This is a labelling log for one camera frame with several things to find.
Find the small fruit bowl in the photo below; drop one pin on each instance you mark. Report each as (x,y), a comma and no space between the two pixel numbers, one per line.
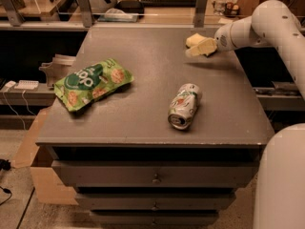
(231,9)

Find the white power strip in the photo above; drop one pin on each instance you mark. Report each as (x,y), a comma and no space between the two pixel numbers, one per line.
(26,85)

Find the clear plastic bag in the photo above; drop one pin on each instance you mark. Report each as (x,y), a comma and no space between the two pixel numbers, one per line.
(116,15)

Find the grey drawer cabinet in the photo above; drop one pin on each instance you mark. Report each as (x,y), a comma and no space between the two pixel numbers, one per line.
(111,152)

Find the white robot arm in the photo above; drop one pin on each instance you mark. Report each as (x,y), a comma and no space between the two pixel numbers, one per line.
(280,187)

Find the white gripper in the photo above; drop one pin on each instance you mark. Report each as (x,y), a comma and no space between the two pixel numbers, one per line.
(223,39)

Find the crushed 7up can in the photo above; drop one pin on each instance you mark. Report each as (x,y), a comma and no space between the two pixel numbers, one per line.
(184,106)

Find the grey bracket part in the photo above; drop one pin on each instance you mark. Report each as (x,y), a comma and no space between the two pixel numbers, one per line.
(57,68)

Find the yellow sponge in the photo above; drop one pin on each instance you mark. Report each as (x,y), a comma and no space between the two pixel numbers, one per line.
(194,39)

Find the green chip bag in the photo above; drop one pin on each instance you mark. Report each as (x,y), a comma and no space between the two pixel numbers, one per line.
(90,84)

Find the cardboard box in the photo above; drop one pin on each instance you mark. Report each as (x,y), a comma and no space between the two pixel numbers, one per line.
(48,186)

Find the black keyboard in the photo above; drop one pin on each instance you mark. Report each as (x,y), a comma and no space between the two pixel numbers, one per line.
(169,3)

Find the clear water bottle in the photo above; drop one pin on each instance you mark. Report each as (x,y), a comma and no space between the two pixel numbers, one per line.
(219,7)

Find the black device on desk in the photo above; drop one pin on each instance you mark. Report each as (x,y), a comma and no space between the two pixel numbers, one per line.
(130,6)

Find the top drawer knob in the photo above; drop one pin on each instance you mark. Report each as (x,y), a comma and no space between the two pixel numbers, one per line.
(156,179)

